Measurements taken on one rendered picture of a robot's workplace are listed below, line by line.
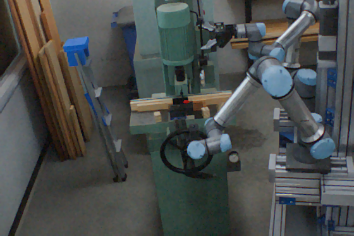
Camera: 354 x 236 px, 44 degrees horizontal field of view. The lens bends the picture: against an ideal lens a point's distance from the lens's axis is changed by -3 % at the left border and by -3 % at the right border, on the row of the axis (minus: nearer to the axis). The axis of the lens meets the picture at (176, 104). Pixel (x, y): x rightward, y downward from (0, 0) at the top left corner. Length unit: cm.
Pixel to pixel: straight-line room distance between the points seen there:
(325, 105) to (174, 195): 108
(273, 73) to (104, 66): 346
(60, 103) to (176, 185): 145
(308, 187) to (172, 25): 109
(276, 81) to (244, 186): 170
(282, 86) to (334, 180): 67
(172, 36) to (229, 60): 273
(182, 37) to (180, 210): 111
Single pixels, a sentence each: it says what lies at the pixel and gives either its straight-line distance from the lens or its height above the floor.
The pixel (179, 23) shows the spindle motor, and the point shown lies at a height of 144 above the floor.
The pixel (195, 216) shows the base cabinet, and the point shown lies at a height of 19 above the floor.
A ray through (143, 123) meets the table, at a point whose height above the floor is 90.
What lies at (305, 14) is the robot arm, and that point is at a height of 140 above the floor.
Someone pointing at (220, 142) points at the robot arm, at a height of 108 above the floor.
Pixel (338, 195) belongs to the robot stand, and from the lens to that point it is 226.
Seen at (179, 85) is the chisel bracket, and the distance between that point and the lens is 254.
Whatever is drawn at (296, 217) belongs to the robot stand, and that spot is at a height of 21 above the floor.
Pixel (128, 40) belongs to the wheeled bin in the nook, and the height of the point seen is 75.
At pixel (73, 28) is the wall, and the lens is 499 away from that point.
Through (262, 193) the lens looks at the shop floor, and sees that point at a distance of 337.
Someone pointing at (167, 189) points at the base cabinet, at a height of 43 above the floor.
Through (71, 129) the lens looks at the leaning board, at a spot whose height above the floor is 28.
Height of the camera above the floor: 217
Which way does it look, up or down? 28 degrees down
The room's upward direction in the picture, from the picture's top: 7 degrees counter-clockwise
